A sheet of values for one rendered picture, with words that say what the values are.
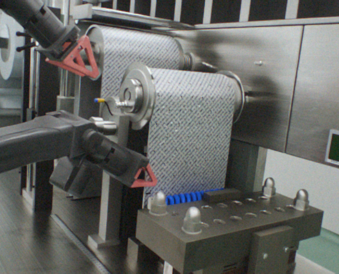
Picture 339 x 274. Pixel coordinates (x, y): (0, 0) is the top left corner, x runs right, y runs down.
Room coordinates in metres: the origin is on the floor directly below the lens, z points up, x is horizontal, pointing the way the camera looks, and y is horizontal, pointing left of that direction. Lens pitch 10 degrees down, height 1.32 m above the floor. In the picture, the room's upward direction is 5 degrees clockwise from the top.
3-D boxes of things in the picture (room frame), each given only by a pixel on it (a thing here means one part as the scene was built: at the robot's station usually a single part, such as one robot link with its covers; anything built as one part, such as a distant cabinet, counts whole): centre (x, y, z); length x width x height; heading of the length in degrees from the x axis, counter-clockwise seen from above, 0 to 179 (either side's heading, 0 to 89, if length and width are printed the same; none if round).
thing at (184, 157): (0.87, -0.07, 1.11); 0.23 x 0.01 x 0.18; 125
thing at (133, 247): (0.87, -0.07, 0.92); 0.28 x 0.04 x 0.04; 125
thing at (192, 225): (0.66, -0.07, 1.05); 0.04 x 0.04 x 0.04
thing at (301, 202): (0.85, -0.33, 1.05); 0.04 x 0.04 x 0.04
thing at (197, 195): (0.85, -0.08, 1.03); 0.21 x 0.04 x 0.03; 125
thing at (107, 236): (0.85, 0.12, 1.05); 0.06 x 0.05 x 0.31; 125
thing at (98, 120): (0.83, 0.15, 1.18); 0.04 x 0.02 x 0.04; 35
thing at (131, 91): (0.84, 0.08, 1.25); 0.07 x 0.02 x 0.07; 35
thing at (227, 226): (0.79, -0.17, 1.00); 0.40 x 0.16 x 0.06; 125
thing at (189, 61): (1.22, -0.03, 1.33); 0.07 x 0.07 x 0.07; 35
